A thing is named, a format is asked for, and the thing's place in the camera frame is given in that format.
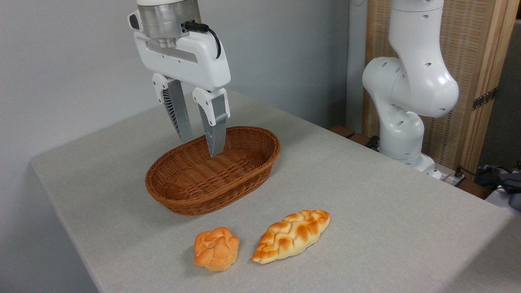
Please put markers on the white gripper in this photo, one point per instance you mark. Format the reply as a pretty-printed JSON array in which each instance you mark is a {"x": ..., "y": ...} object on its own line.
[{"x": 191, "y": 61}]

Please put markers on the round knotted bread roll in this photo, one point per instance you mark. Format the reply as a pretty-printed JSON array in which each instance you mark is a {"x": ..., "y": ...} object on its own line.
[{"x": 215, "y": 249}]

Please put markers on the brown oval wicker basket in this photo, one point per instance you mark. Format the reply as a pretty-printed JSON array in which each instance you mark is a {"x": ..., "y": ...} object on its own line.
[{"x": 195, "y": 191}]

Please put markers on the long braided bread loaf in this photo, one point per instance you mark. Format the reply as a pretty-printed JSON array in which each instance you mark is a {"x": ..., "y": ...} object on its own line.
[{"x": 291, "y": 236}]

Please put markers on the grey tablecloth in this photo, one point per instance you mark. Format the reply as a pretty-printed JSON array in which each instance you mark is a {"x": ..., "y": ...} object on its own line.
[{"x": 366, "y": 203}]

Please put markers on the brown wooden base board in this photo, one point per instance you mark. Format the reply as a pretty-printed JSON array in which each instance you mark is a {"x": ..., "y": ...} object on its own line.
[{"x": 472, "y": 188}]

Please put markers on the dark metal hinge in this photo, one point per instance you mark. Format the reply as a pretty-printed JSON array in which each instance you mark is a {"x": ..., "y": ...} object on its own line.
[{"x": 484, "y": 99}]

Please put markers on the wooden framed rattan screen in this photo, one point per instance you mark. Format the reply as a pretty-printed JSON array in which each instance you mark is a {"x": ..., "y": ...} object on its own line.
[{"x": 476, "y": 49}]

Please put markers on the grey bundled cloth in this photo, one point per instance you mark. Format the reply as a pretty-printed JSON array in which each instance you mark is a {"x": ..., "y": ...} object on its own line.
[{"x": 512, "y": 191}]

